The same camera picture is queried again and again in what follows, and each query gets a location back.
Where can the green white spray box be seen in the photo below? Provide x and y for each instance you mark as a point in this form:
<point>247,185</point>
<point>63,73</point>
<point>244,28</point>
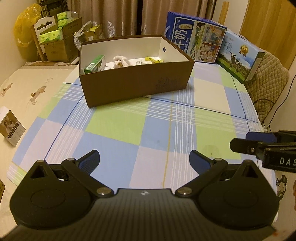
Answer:
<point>98,64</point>

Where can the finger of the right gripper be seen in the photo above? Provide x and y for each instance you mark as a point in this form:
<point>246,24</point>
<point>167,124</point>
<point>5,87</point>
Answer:
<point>261,137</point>
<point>249,147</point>

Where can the yellow snack packet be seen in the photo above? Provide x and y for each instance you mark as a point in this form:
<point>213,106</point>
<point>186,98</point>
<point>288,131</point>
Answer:
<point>153,61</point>

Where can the beige cartoon blanket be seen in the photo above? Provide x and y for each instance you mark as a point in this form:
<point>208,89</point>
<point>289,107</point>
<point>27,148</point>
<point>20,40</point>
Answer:
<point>29,90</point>

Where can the cardboard box with tissues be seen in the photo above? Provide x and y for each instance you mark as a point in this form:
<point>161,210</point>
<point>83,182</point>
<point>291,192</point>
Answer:
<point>54,36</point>

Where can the brown cardboard storage box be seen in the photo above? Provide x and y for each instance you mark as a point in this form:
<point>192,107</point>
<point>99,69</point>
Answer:
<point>135,81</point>

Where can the blue milk carton box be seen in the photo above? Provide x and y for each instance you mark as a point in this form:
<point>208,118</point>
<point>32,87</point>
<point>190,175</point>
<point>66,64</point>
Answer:
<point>199,38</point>

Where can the small photo box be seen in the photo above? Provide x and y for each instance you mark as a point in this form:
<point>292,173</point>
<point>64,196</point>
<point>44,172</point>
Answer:
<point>10,128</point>

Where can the brown curtain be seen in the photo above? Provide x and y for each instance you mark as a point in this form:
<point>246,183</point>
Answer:
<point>136,17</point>

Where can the cow picture milk box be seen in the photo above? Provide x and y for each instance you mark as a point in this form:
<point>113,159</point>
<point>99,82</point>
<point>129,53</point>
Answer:
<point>239,57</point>

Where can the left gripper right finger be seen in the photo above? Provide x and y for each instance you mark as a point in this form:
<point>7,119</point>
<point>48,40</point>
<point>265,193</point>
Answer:
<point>208,170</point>

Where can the quilted beige chair back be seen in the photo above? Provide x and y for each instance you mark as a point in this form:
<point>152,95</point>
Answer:
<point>267,84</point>

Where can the person right hand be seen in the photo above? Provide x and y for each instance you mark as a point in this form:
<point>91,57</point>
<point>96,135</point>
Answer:
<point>294,195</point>

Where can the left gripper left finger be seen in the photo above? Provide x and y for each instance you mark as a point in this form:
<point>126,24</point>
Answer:
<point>82,168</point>

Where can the yellow plastic bag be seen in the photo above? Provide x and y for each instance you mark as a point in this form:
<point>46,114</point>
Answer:
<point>24,22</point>

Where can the white sock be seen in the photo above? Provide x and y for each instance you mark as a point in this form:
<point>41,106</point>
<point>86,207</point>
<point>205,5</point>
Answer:
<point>120,62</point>

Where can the black folded rack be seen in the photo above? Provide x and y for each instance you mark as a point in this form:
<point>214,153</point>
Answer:
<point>53,7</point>

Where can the trash bin with rubbish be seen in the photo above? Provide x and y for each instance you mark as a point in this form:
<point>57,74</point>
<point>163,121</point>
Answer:
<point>88,32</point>

